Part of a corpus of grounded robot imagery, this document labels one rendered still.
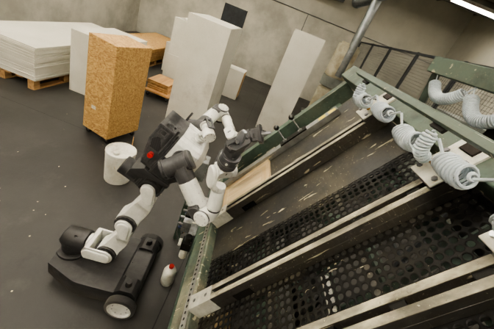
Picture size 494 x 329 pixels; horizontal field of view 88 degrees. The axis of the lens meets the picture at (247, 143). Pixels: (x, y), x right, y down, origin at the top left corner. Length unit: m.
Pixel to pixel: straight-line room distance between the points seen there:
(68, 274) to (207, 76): 2.77
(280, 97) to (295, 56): 0.82
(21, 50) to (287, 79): 4.15
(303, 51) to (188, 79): 2.29
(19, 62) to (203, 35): 2.62
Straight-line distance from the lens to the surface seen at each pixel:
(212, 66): 3.79
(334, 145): 1.31
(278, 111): 5.35
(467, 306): 0.77
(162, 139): 1.37
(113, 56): 3.20
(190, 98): 4.00
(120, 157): 2.85
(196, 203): 1.26
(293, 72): 5.17
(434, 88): 1.95
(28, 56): 4.78
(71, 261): 2.29
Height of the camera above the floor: 2.03
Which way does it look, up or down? 26 degrees down
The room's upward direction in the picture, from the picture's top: 22 degrees clockwise
